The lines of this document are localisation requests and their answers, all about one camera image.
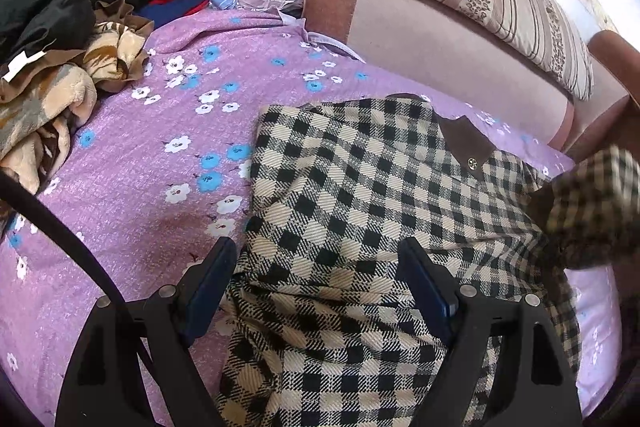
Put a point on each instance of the blue cloth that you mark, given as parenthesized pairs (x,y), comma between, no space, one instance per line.
(165,13)

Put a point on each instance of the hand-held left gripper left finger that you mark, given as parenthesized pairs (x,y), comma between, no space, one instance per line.
(210,287)

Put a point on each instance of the black jacket with white label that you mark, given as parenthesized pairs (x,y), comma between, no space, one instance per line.
(45,22)

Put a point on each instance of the brown beige fleece blanket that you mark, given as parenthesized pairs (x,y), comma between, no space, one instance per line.
(45,107)

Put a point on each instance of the black beige checkered coat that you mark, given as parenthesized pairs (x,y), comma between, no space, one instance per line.
(340,187)

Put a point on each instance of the pink brown bordered blanket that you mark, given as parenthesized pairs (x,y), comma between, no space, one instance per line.
(400,37)

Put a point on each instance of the purple floral bed sheet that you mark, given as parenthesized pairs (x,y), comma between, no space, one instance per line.
(150,207)

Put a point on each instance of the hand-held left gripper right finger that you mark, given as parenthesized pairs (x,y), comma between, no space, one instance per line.
(425,287)

